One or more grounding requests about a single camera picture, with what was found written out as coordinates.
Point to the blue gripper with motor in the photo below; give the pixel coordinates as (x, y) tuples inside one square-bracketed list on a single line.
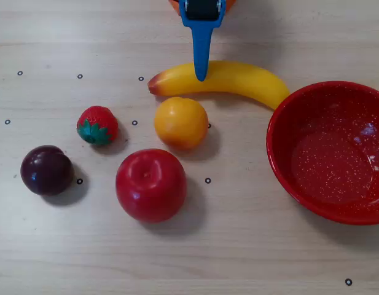
[(202, 12)]

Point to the yellow toy banana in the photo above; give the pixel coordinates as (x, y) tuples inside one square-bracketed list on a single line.
[(238, 81)]

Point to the orange toy fruit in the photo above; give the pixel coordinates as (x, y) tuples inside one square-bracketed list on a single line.
[(180, 123)]

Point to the red speckled bowl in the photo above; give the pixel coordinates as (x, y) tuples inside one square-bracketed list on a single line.
[(327, 172)]

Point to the red toy strawberry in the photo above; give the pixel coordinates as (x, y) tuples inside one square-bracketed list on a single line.
[(98, 121)]

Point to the red toy apple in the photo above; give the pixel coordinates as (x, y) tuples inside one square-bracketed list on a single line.
[(150, 187)]

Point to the dark purple toy plum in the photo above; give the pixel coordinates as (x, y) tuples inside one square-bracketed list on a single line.
[(46, 170)]

